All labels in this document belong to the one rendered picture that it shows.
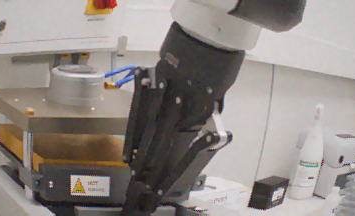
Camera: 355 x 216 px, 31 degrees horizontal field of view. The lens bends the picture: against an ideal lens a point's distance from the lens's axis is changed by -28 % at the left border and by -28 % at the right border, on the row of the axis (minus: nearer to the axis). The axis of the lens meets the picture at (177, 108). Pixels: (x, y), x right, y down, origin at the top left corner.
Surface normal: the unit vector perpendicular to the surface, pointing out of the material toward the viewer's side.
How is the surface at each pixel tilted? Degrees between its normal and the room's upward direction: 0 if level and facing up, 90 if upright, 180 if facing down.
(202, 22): 99
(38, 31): 90
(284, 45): 90
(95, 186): 90
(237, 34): 110
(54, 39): 90
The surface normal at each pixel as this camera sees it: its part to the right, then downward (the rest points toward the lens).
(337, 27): 0.60, 0.21
